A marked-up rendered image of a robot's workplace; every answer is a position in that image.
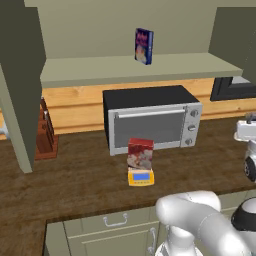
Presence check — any pale green drawer front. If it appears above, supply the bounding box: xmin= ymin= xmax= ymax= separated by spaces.
xmin=62 ymin=205 xmax=160 ymax=236
xmin=217 ymin=188 xmax=256 ymax=218

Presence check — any silver toaster oven door handle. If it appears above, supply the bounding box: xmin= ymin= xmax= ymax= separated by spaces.
xmin=114 ymin=107 xmax=188 ymax=119

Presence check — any olive green wall cabinet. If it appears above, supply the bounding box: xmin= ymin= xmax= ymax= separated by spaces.
xmin=23 ymin=0 xmax=256 ymax=90

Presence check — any toaster oven glass door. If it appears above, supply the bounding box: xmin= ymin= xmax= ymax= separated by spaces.
xmin=112 ymin=109 xmax=188 ymax=152

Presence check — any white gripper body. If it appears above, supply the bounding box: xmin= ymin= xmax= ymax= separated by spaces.
xmin=233 ymin=119 xmax=256 ymax=143

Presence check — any red cereal box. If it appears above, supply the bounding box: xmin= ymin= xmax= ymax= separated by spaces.
xmin=126 ymin=137 xmax=155 ymax=171

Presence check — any silver black toaster oven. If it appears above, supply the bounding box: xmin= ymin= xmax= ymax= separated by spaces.
xmin=102 ymin=84 xmax=204 ymax=157

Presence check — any black window frame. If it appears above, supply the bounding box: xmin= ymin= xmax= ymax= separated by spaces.
xmin=209 ymin=75 xmax=256 ymax=102

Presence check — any yellow digital scale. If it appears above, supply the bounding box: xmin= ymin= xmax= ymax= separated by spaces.
xmin=127 ymin=166 xmax=156 ymax=187

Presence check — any olive green cabinet door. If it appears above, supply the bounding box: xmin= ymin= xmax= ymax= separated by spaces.
xmin=0 ymin=0 xmax=47 ymax=175
xmin=208 ymin=6 xmax=256 ymax=80

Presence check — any pale green cupboard door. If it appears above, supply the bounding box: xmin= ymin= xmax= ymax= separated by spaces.
xmin=66 ymin=221 xmax=162 ymax=256

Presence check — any silver cupboard door handle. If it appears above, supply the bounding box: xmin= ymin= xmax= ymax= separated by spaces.
xmin=148 ymin=227 xmax=158 ymax=256

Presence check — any silver drawer handle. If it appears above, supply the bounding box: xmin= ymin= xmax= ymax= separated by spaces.
xmin=102 ymin=212 xmax=130 ymax=228

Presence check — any blue cereal box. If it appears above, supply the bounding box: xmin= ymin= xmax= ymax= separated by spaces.
xmin=134 ymin=27 xmax=155 ymax=66

